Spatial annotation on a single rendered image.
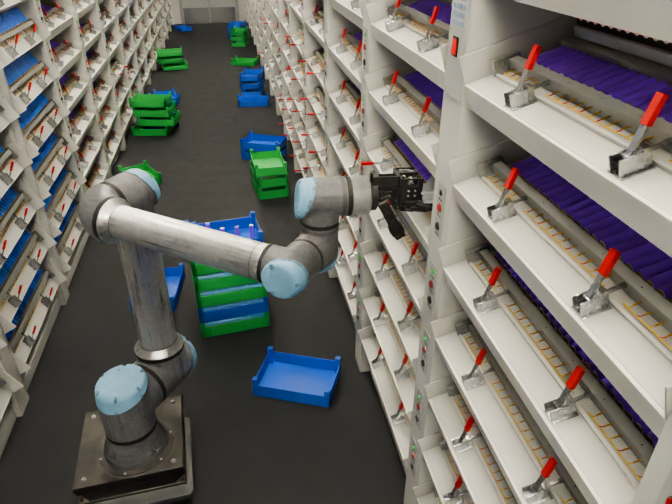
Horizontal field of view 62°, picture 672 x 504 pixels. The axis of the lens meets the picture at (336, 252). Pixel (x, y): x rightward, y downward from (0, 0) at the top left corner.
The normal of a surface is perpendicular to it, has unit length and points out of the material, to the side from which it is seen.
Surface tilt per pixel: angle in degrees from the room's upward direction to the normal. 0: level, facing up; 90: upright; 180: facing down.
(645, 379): 18
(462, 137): 90
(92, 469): 2
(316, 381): 0
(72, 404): 0
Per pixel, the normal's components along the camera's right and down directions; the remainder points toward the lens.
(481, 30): 0.18, 0.50
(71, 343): 0.00, -0.86
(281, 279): -0.33, 0.47
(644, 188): -0.30, -0.79
